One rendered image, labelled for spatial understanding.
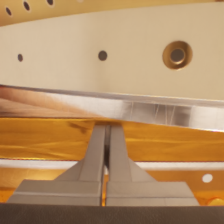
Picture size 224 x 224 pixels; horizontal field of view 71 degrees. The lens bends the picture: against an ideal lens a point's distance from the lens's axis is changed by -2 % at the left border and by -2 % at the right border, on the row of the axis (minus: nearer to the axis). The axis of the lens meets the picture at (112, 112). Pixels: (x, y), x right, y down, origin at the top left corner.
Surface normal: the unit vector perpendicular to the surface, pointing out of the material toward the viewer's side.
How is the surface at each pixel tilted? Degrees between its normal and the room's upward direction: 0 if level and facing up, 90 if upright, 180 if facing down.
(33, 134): 90
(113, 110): 90
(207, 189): 93
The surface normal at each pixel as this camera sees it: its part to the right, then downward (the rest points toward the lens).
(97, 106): -0.39, 0.26
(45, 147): 0.00, 0.28
